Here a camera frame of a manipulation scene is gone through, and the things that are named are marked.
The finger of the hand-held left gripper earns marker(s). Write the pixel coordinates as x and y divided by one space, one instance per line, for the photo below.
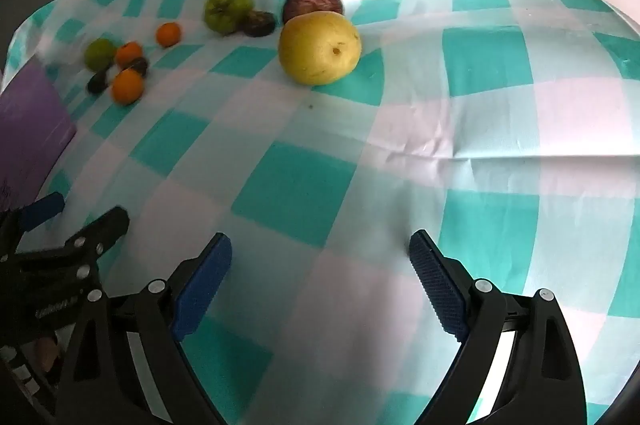
45 207
102 230

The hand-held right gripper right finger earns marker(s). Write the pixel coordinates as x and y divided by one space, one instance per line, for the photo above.
440 290

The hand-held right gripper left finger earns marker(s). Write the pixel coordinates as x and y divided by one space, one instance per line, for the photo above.
202 287

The orange mandarin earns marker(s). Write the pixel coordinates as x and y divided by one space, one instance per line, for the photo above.
169 34
129 53
127 86

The green lobed tomato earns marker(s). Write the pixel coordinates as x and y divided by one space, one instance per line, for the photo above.
227 10

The purple cloth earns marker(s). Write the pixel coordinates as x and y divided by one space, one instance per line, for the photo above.
30 125

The small dark wrinkled fruit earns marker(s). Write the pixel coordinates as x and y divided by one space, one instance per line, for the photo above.
138 66
97 82
259 24

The teal white checkered tablecloth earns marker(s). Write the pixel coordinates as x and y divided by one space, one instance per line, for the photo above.
300 185

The small green lime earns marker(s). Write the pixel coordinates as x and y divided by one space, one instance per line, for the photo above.
100 52

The yellow pear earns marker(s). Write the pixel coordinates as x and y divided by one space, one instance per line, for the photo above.
320 47

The dark purple passion fruit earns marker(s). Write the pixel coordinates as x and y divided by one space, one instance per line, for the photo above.
310 2

